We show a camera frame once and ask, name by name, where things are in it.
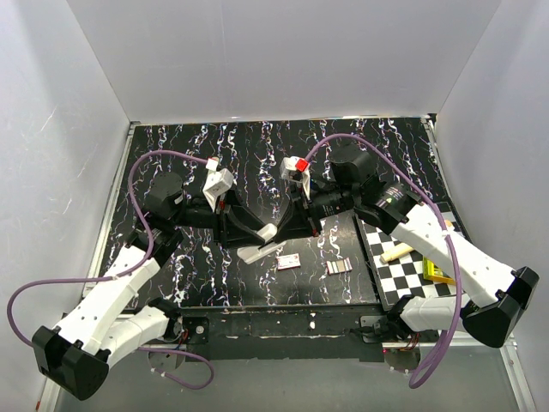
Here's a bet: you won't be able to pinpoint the aluminium mounting rail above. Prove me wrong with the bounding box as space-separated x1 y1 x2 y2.
39 334 536 411

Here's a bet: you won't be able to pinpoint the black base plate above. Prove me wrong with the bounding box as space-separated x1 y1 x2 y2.
166 304 438 362

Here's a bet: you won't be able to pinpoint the silver staple strips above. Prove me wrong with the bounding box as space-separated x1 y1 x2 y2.
326 257 353 276

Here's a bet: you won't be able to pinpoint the wooden peg doll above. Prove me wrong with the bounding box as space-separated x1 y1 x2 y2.
378 219 455 264

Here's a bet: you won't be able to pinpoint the black white checkered board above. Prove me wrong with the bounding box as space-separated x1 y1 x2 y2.
354 217 455 312

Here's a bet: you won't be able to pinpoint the red white staple box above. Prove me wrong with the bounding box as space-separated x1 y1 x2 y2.
277 253 301 270

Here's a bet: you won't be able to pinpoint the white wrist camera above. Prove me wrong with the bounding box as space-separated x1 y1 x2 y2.
280 156 311 209
202 157 234 211

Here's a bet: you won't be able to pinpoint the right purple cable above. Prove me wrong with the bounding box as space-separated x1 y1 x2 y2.
304 132 464 389

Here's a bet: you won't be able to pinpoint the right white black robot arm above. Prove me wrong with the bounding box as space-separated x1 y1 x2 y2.
274 143 540 348

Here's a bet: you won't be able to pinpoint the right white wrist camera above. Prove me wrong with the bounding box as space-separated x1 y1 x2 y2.
280 156 311 209

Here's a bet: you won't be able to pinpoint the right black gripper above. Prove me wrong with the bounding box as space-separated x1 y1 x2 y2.
272 180 359 241

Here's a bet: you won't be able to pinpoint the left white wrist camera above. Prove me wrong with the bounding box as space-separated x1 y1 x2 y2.
202 157 234 211

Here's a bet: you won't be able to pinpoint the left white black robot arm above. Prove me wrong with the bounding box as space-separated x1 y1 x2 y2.
32 169 276 400

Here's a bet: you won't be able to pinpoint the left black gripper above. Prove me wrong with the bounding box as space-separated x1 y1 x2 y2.
172 185 268 247

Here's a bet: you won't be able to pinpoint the white black stapler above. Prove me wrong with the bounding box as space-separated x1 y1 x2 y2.
237 241 286 264

